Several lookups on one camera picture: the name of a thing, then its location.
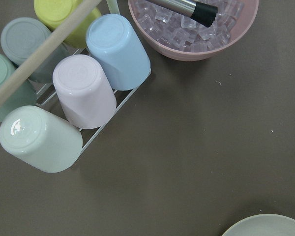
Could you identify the dark green cup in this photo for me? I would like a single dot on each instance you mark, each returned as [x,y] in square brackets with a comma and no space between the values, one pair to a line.
[24,95]

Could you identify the light blue cup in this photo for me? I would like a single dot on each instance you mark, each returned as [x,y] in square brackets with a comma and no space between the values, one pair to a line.
[112,41]

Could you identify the steel black-tipped muddler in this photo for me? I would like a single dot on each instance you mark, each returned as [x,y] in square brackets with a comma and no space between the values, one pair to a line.
[202,13]

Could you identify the grey-blue cup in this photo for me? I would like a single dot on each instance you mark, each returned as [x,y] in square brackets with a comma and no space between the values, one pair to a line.
[21,37]

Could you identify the beige round plate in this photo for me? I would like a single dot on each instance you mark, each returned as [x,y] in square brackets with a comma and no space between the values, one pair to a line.
[263,225]

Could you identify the pale mint cup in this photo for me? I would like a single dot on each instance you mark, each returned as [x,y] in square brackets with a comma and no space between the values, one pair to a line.
[41,139]

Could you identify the lilac cup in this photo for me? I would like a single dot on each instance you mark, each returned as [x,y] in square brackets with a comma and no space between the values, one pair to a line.
[84,92]

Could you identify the yellow-green cup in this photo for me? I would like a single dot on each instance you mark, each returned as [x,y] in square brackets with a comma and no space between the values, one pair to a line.
[53,12]

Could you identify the white wire cup rack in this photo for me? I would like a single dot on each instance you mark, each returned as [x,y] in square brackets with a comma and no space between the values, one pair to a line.
[48,46]

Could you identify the pink ice bowl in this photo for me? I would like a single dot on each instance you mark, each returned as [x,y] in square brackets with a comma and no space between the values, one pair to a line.
[181,38]

